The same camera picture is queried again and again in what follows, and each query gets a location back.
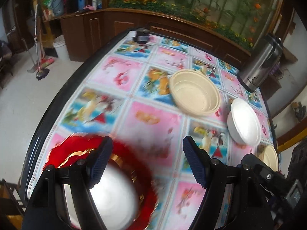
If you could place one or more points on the steel thermos jug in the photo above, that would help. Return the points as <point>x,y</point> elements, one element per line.
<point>265,56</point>

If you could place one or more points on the flower painted glass screen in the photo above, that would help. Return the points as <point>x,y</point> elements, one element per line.
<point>241,21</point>

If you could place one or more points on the small beige plastic bowl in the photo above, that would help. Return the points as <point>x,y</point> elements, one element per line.
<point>268,155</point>

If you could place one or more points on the brown wooden cabinet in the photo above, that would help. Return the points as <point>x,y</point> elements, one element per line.
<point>86,33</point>

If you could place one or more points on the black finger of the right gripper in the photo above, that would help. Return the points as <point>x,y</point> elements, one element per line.
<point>270,179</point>

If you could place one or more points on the large beige plastic bowl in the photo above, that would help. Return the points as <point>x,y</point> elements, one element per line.
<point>194,93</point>

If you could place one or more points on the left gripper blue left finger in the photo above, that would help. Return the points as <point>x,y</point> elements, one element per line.
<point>97,161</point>

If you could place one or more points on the large red scalloped plate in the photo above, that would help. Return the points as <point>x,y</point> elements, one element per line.
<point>77,146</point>

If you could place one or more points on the colourful fruit tablecloth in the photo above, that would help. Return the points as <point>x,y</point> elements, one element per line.
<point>123,92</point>

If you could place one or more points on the white foam bowl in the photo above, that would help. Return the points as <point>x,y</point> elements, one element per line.
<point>243,124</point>

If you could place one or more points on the white plastic bucket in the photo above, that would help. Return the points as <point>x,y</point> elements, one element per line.
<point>60,47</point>

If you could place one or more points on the small black jar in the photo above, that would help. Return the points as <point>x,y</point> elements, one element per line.
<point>141,36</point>

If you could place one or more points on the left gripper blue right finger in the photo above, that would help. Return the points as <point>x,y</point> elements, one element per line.
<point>198,159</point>

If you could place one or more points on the white foam plate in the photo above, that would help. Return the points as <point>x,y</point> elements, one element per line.
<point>115,198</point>

